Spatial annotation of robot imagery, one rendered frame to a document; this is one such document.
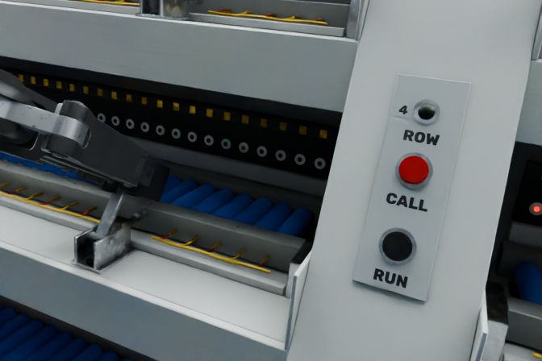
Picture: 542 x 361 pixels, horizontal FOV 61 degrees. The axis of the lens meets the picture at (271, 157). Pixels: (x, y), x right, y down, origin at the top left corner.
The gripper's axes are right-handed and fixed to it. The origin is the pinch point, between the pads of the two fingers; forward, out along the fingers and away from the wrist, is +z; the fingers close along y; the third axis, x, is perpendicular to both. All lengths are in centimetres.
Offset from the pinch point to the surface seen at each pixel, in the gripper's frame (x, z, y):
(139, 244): -5.0, 2.5, 1.5
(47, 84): 8.9, 11.0, -23.3
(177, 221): -2.5, 4.1, 3.2
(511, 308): -2.0, 4.0, 27.9
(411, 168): 3.7, -3.8, 20.6
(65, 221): -5.0, 2.5, -6.1
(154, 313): -8.7, -1.2, 6.6
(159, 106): 8.8, 11.2, -7.2
